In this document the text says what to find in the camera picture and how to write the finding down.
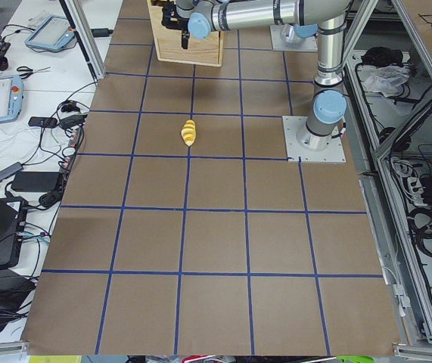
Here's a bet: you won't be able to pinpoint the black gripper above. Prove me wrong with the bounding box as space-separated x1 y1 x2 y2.
161 3 190 49

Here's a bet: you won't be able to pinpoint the light wooden drawer cabinet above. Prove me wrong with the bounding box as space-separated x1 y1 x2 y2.
147 1 224 67

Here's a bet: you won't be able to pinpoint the toy bread loaf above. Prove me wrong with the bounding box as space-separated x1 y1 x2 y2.
181 119 197 147

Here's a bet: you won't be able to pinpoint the far teach pendant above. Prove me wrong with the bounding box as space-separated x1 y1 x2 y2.
24 15 75 53

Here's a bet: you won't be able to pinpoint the black power adapter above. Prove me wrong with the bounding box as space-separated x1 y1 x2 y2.
11 171 60 192

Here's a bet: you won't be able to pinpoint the aluminium frame post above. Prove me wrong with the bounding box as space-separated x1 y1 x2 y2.
59 0 106 83

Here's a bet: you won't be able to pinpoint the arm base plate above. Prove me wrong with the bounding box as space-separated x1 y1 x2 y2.
282 116 346 164
270 24 318 53

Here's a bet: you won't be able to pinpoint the black handled scissors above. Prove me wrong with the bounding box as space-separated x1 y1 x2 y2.
16 66 51 79

